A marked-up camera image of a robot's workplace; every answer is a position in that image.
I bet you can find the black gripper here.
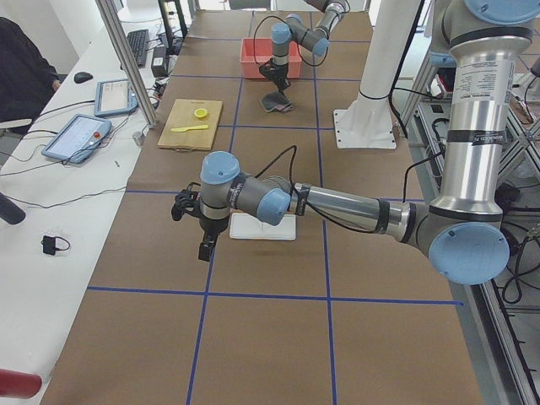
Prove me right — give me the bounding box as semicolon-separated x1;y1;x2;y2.
258;59;290;95
198;214;230;262

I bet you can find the grey wiping cloth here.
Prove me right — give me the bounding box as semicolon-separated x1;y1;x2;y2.
260;91;293;113

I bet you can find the pink plastic bin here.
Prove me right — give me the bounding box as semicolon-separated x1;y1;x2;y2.
240;38;302;79

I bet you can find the white rectangular tray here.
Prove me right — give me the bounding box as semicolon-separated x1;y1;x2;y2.
229;213;296;240

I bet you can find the yellow lemon slice toy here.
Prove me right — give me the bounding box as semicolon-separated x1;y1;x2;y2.
193;108;208;120

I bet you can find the yellow plastic knife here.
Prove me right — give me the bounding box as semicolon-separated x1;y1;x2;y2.
170;124;209;132

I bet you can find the bamboo cutting board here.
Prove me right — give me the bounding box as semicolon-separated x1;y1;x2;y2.
158;99;223;151

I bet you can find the black power adapter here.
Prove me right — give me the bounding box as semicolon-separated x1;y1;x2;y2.
151;46;170;78

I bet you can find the black keyboard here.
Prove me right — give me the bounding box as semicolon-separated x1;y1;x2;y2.
127;30;149;68

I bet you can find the small black clip device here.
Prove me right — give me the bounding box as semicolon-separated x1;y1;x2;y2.
41;235;71;256

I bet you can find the blue teach pendant near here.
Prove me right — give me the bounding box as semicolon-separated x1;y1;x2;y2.
41;114;112;165

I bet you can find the blue teach pendant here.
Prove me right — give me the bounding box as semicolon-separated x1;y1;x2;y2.
41;114;112;165
94;79;138;117

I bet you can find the blue teach pendant far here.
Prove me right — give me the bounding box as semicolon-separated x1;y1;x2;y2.
94;79;138;117

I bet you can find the black computer mouse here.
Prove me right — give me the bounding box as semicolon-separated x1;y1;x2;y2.
73;72;94;84

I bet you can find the red cylinder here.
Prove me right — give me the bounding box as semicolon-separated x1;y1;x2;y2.
0;369;42;399

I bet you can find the person in black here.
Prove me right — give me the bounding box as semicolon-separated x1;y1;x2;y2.
1;17;61;122

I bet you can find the black camera cable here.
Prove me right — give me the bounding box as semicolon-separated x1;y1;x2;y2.
251;14;326;68

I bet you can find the aluminium frame post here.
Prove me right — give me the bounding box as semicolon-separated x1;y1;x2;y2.
95;0;158;129

